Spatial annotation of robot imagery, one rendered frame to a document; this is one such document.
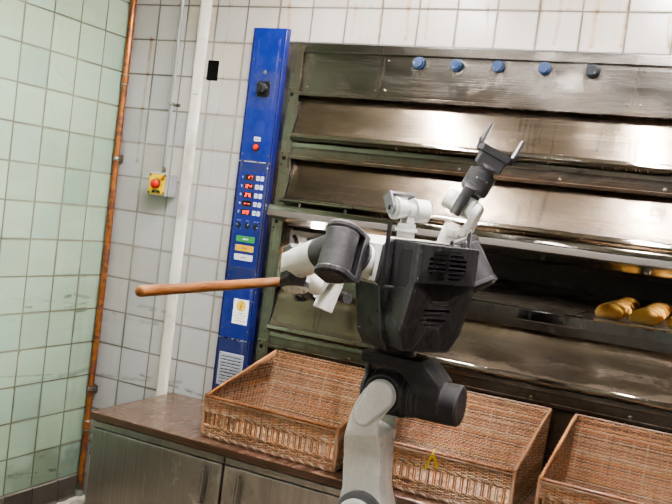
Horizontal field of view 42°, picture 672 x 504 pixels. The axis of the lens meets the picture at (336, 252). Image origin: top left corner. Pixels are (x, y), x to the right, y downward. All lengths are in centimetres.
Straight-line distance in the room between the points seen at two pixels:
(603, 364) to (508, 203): 66
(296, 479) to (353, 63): 161
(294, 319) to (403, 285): 134
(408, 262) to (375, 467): 59
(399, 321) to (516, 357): 103
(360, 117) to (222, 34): 75
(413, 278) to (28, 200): 196
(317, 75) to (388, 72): 31
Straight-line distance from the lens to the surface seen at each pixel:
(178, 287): 238
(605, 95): 322
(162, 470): 332
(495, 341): 326
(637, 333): 315
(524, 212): 321
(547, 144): 321
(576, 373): 319
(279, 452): 308
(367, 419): 242
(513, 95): 329
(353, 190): 344
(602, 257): 301
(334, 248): 226
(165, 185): 383
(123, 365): 407
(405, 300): 225
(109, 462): 346
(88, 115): 395
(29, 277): 380
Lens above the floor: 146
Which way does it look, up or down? 3 degrees down
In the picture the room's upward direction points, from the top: 7 degrees clockwise
